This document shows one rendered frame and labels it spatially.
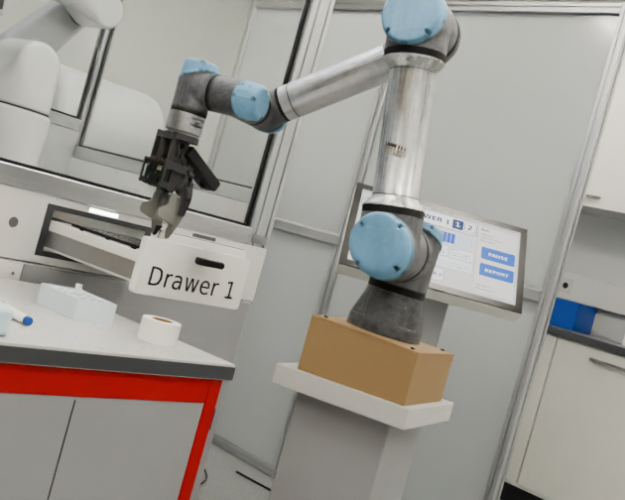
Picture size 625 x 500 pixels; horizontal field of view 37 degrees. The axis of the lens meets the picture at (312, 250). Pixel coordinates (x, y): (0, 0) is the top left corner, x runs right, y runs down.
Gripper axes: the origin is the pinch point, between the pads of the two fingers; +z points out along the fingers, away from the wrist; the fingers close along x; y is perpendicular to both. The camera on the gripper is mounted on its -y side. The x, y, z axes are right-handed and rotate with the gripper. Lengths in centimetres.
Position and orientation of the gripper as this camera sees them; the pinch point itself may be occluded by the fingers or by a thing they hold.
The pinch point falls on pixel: (164, 230)
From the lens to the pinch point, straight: 195.9
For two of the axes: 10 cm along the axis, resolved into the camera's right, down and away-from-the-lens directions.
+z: -2.7, 9.6, 0.1
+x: 7.4, 2.1, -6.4
